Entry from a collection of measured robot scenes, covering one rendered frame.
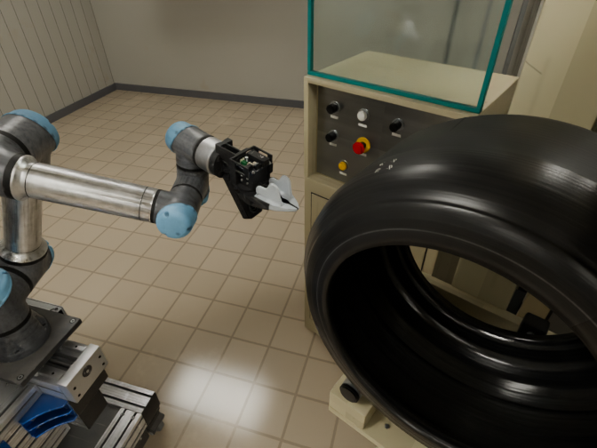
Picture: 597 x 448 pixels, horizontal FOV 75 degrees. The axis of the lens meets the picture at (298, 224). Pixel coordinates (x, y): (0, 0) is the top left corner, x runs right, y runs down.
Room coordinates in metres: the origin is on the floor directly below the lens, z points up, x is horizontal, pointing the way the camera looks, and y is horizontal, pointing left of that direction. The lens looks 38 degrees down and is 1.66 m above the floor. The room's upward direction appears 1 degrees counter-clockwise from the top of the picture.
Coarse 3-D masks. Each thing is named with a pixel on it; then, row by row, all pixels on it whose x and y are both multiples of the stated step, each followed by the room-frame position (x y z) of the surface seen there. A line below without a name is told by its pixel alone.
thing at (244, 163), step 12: (216, 144) 0.73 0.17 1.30; (228, 144) 0.74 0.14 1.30; (216, 156) 0.73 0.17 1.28; (228, 156) 0.71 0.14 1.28; (240, 156) 0.70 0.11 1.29; (252, 156) 0.70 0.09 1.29; (264, 156) 0.70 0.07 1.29; (216, 168) 0.73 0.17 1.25; (228, 168) 0.72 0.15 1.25; (240, 168) 0.68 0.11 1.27; (252, 168) 0.68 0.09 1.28; (264, 168) 0.70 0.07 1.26; (240, 180) 0.69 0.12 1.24; (252, 180) 0.66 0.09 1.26; (264, 180) 0.70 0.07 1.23; (240, 192) 0.69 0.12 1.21
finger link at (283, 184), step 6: (270, 180) 0.69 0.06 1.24; (276, 180) 0.68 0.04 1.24; (282, 180) 0.67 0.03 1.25; (288, 180) 0.66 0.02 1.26; (282, 186) 0.67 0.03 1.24; (288, 186) 0.66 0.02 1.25; (282, 192) 0.67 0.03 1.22; (288, 192) 0.66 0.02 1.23; (282, 198) 0.66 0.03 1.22; (288, 198) 0.65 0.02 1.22; (294, 198) 0.65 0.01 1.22; (294, 204) 0.63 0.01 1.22
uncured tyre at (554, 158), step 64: (448, 128) 0.52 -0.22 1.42; (512, 128) 0.47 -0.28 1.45; (576, 128) 0.47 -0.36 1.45; (384, 192) 0.41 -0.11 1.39; (448, 192) 0.36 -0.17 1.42; (512, 192) 0.34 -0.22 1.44; (576, 192) 0.33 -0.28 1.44; (320, 256) 0.45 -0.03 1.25; (384, 256) 0.65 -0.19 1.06; (512, 256) 0.30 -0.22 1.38; (576, 256) 0.27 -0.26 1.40; (320, 320) 0.44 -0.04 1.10; (384, 320) 0.55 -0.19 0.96; (448, 320) 0.55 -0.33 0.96; (576, 320) 0.25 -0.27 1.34; (384, 384) 0.42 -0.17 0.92; (448, 384) 0.43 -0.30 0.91; (512, 384) 0.41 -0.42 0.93; (576, 384) 0.37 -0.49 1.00
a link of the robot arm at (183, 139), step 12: (168, 132) 0.82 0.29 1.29; (180, 132) 0.80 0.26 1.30; (192, 132) 0.80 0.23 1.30; (204, 132) 0.80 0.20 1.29; (168, 144) 0.81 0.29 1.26; (180, 144) 0.78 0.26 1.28; (192, 144) 0.77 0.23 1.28; (180, 156) 0.78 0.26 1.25; (192, 156) 0.76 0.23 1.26; (192, 168) 0.78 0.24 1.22
